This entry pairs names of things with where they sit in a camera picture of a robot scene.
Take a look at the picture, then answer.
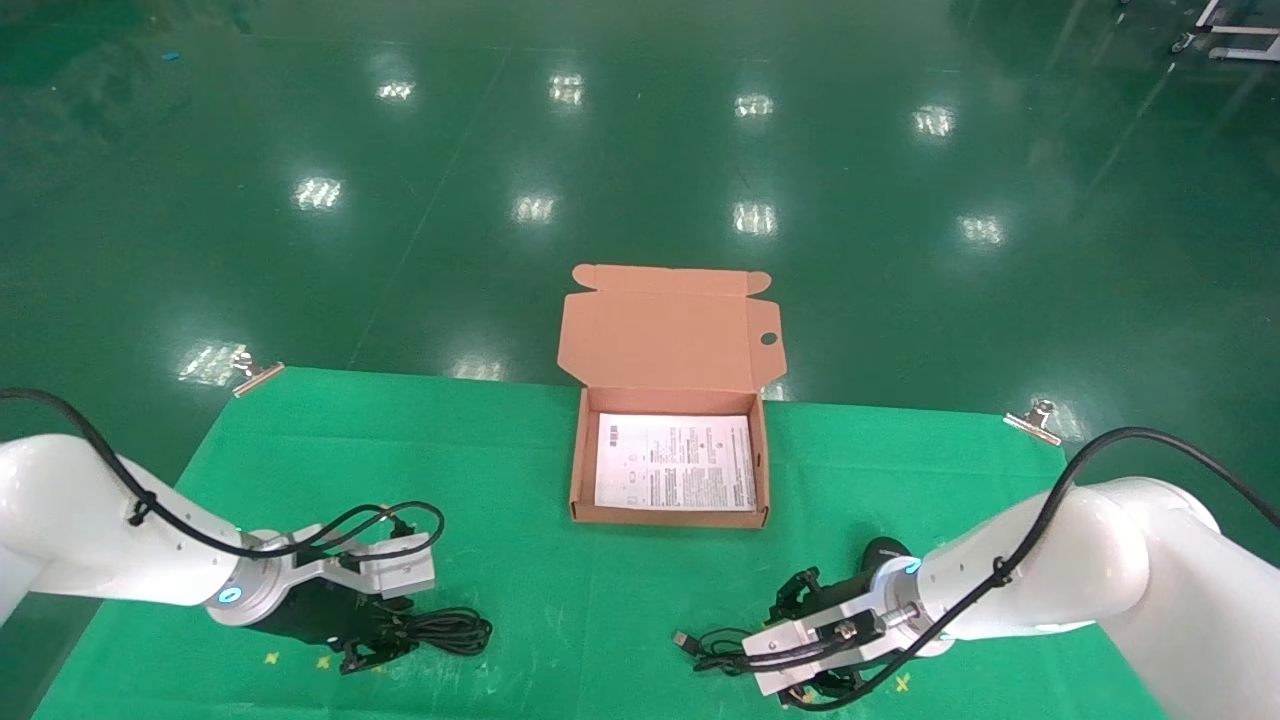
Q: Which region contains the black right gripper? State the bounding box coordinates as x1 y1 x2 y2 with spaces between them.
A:
769 567 882 710

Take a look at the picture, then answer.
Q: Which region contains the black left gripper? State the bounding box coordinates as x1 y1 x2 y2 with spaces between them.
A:
254 578 420 676

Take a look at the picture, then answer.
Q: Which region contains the black data cable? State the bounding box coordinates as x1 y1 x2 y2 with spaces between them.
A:
384 607 495 659

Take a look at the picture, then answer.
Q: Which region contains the brown cardboard mailer box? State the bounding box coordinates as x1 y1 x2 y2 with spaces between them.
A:
556 263 789 530

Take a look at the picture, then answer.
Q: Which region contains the green table cloth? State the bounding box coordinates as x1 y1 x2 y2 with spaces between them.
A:
30 365 1173 720

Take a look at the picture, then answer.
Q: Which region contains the white printed instruction sheet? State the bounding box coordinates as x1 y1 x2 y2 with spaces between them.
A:
593 411 759 513

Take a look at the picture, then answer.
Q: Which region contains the metal binder clip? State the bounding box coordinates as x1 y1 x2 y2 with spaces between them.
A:
231 351 287 399
1002 399 1064 445

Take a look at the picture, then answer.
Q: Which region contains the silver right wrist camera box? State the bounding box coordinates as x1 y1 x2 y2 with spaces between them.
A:
741 597 897 699

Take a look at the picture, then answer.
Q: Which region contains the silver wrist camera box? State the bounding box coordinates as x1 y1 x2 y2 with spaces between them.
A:
289 534 439 602
741 597 897 699

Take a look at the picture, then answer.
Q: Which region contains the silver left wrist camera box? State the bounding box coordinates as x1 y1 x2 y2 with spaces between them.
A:
289 534 439 602

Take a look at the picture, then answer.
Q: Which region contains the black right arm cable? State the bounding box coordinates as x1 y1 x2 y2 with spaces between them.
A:
796 427 1280 713

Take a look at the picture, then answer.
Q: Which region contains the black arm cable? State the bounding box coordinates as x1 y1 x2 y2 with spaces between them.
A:
0 387 447 567
796 427 1280 713

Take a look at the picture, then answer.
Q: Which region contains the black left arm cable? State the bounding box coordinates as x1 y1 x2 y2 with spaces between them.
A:
0 387 447 567

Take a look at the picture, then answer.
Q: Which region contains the white frame with caster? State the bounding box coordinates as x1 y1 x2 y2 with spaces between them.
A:
1170 0 1280 63

